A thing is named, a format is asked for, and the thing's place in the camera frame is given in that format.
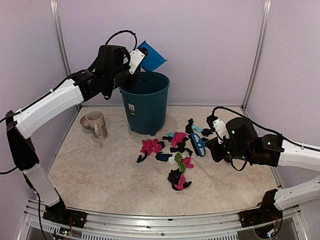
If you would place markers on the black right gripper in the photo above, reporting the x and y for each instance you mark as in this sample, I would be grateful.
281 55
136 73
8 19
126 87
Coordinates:
217 156

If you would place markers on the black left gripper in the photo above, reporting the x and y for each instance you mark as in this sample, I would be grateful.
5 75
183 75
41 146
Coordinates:
129 84

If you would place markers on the blue hand brush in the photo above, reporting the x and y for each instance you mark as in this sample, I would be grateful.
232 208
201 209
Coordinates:
198 145

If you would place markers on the blue plastic dustpan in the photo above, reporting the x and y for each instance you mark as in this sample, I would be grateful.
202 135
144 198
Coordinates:
153 60

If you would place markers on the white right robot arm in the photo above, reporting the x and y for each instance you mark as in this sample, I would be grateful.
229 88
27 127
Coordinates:
302 156

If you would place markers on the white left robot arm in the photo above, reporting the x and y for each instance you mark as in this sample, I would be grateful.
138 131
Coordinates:
22 124

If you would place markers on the light blue paper scrap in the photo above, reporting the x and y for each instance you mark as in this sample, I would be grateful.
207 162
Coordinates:
196 128

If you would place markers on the teal plastic waste bin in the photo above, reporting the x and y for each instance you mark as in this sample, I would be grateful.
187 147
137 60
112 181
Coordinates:
145 103

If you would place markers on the white ceramic mug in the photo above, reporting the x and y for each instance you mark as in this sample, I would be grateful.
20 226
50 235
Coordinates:
95 122

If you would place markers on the green paper scrap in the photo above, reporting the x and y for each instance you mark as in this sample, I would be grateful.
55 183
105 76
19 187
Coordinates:
179 160

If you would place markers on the white paper scrap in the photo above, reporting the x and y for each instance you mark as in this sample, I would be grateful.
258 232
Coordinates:
171 160

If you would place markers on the black crumpled paper scrap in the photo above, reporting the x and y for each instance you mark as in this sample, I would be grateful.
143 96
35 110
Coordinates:
178 180

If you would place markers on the navy paper scrap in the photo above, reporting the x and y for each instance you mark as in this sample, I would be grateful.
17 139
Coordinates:
163 157

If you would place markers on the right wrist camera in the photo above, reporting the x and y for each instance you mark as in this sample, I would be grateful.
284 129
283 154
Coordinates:
219 127

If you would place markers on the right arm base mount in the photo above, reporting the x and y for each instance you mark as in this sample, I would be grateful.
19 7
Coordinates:
265 213

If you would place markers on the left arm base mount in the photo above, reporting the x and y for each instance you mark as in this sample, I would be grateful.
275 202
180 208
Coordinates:
59 213

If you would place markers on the aluminium front rail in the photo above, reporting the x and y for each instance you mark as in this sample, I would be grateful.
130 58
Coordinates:
109 226

